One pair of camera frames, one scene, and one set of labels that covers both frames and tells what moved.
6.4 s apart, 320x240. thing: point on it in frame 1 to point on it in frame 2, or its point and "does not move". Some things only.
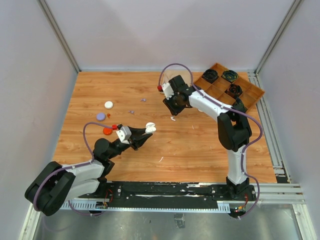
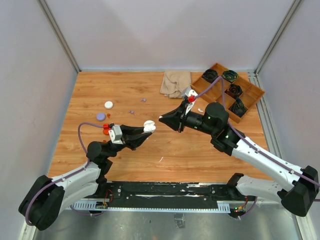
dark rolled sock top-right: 230,75 does not move
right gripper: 174,111 to 176,119
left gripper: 136,140 does not move
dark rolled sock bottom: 239,106 does not move
